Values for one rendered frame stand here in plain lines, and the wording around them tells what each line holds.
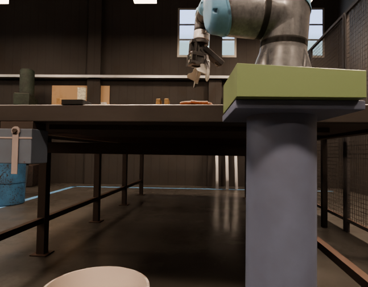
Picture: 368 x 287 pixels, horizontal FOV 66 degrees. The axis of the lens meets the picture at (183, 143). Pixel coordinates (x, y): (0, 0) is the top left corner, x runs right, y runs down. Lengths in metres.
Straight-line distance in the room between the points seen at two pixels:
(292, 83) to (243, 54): 6.54
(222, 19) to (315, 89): 0.27
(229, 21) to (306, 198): 0.45
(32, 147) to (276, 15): 0.86
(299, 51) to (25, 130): 0.88
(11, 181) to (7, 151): 3.43
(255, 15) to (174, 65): 6.28
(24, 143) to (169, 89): 5.89
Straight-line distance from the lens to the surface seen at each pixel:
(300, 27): 0.78
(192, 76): 1.39
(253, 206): 0.72
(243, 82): 0.60
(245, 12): 0.75
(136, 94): 6.93
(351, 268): 1.52
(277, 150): 0.68
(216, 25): 0.74
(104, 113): 1.01
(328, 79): 0.65
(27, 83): 7.13
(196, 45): 1.35
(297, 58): 0.74
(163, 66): 7.00
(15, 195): 4.62
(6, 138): 1.15
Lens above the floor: 0.75
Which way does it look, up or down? 2 degrees up
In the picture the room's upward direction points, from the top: 1 degrees clockwise
